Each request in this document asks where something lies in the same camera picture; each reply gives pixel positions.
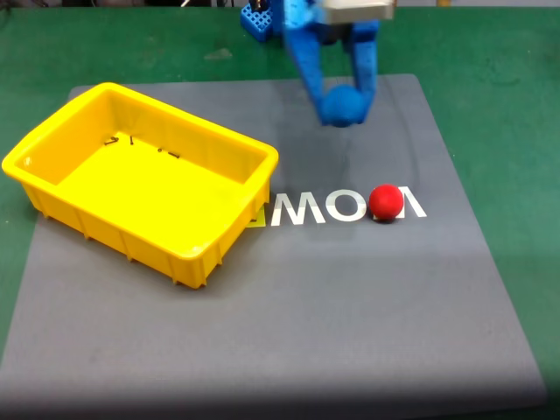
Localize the yellow plastic bin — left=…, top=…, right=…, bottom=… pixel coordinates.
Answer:
left=1, top=81, right=280, bottom=290

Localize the grey mat with white letters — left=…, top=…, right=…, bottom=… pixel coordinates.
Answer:
left=0, top=73, right=550, bottom=412

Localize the blue ball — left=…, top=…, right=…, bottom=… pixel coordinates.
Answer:
left=322, top=84, right=368, bottom=129

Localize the red ball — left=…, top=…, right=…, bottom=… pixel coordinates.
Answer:
left=368, top=183, right=404, bottom=221

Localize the green table mat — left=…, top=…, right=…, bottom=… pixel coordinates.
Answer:
left=0, top=6, right=560, bottom=420

